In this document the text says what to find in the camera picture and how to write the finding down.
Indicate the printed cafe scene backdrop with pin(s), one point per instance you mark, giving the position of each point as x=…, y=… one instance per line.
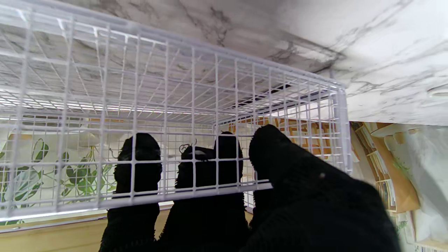
x=420, y=164

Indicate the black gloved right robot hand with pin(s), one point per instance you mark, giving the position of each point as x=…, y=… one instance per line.
x=315, y=210

